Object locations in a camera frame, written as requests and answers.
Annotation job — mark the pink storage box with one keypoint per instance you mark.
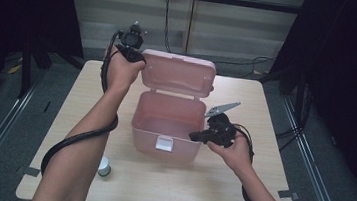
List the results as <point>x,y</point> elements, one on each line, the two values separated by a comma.
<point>167,122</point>

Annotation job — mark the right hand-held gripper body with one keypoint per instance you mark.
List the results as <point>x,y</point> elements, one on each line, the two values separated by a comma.
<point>221,132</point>

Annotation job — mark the person's left hand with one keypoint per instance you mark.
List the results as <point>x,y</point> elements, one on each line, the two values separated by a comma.
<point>120,72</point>

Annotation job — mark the black metal stand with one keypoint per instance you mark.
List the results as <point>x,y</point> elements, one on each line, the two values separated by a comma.
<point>26,71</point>

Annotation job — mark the grey tape strip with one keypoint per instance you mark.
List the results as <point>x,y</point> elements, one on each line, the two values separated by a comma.
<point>287,194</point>
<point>31,171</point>

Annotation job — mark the small white-capped jar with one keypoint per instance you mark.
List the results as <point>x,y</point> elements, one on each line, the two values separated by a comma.
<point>105,166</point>

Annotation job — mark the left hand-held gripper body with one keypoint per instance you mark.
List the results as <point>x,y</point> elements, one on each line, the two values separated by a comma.
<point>132,38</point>

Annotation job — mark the black curtain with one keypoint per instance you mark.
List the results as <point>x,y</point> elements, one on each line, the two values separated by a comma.
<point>352,82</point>
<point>13,23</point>

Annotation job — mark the yellow floor tape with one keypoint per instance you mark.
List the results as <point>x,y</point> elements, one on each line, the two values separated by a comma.
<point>14,69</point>

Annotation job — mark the person's right hand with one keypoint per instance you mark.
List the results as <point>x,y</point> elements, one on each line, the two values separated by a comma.
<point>237,155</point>

